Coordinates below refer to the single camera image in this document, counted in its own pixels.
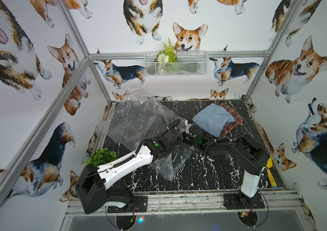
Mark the red plaid shirt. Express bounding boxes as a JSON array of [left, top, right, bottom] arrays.
[[219, 103, 243, 138]]

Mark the clear plastic vacuum bag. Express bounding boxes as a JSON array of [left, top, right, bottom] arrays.
[[107, 89, 192, 181]]

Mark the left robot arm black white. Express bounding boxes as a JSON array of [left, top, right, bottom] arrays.
[[75, 119, 183, 215]]

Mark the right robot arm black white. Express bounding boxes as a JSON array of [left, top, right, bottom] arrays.
[[183, 120, 270, 208]]

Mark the green potted plant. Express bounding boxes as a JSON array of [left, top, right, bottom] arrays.
[[86, 148, 117, 167]]

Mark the artificial fern with white flower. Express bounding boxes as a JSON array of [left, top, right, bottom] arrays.
[[155, 39, 178, 75]]

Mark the yellow dustpan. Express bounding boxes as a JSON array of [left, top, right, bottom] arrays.
[[266, 157, 277, 188]]

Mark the white wire wall basket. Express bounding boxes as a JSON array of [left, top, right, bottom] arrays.
[[144, 51, 209, 77]]

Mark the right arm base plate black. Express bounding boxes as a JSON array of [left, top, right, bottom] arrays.
[[223, 192, 265, 210]]

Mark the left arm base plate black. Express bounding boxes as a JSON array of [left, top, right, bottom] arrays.
[[107, 196, 148, 213]]

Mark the aluminium frame rail front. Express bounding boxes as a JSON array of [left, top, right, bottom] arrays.
[[65, 190, 304, 217]]

